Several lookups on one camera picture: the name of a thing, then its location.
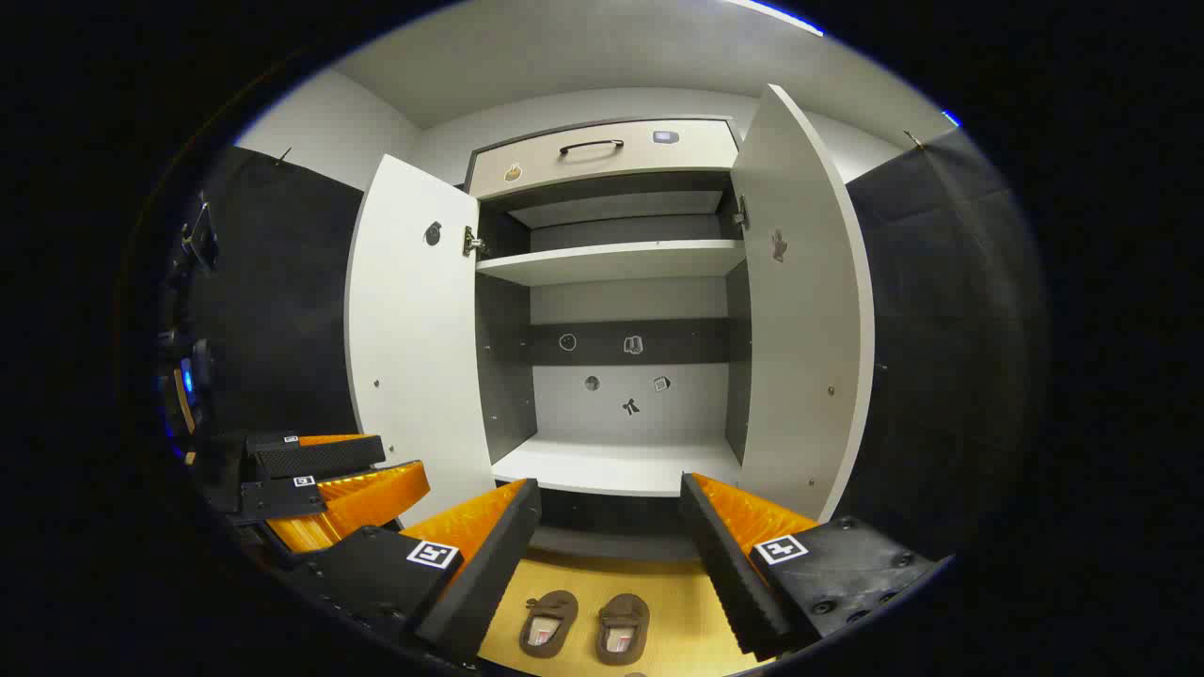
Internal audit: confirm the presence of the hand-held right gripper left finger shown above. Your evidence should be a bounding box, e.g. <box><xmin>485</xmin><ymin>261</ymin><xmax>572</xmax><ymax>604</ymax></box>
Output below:
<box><xmin>282</xmin><ymin>478</ymin><xmax>543</xmax><ymax>667</ymax></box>

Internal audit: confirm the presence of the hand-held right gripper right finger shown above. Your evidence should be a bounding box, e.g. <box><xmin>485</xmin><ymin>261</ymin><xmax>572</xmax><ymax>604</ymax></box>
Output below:
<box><xmin>679</xmin><ymin>472</ymin><xmax>946</xmax><ymax>661</ymax></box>

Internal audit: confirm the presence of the brown fluffy shoe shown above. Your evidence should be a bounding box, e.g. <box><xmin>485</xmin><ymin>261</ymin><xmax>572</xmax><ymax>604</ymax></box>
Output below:
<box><xmin>594</xmin><ymin>592</ymin><xmax>652</xmax><ymax>667</ymax></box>
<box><xmin>519</xmin><ymin>590</ymin><xmax>579</xmax><ymax>659</ymax></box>

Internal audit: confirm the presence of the white shoe cabinet door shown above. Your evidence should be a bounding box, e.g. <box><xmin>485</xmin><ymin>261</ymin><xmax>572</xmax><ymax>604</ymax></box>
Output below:
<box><xmin>729</xmin><ymin>85</ymin><xmax>876</xmax><ymax>523</ymax></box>
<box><xmin>345</xmin><ymin>153</ymin><xmax>497</xmax><ymax>527</ymax></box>

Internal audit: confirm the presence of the white shoe cabinet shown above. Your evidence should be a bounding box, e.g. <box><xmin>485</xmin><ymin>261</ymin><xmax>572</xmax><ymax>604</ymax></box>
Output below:
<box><xmin>464</xmin><ymin>115</ymin><xmax>753</xmax><ymax>565</ymax></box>

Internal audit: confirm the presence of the white cabinet shelf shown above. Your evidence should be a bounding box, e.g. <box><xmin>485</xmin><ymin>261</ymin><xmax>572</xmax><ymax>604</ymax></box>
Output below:
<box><xmin>508</xmin><ymin>191</ymin><xmax>725</xmax><ymax>229</ymax></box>
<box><xmin>476</xmin><ymin>240</ymin><xmax>747</xmax><ymax>287</ymax></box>

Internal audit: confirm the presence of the beige cabinet drawer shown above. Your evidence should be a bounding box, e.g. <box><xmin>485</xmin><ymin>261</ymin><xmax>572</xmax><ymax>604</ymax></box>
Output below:
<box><xmin>467</xmin><ymin>119</ymin><xmax>739</xmax><ymax>200</ymax></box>

